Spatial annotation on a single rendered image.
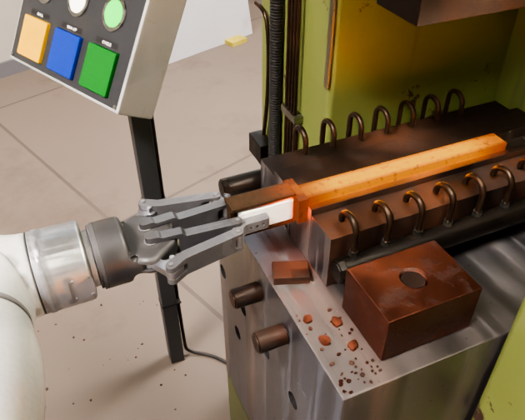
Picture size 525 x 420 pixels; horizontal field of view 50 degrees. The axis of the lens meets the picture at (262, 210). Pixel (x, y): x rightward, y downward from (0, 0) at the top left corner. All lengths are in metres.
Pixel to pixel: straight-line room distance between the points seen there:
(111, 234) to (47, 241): 0.06
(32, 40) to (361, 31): 0.62
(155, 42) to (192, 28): 2.54
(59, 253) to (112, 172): 1.96
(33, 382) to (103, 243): 0.18
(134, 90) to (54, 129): 1.97
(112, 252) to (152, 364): 1.19
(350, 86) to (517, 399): 0.49
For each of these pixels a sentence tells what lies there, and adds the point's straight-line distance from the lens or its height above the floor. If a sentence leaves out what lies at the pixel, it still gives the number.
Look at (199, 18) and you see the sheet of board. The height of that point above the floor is 0.19.
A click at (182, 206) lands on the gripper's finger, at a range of 0.68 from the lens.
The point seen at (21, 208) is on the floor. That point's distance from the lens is 2.46.
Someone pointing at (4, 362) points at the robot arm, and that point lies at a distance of 0.49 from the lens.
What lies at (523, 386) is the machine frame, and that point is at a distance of 0.71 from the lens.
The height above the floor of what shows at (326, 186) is 1.01.
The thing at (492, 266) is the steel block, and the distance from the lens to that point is 0.78.
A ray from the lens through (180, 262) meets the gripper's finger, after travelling 0.60.
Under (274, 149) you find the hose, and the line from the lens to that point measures 1.09.
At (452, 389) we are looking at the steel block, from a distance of 0.74.
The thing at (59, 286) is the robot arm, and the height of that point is 1.01.
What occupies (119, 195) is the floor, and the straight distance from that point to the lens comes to 2.40.
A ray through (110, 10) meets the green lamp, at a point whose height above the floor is 1.09.
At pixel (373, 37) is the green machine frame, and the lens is 0.88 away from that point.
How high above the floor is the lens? 1.43
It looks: 39 degrees down
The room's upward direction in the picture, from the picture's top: straight up
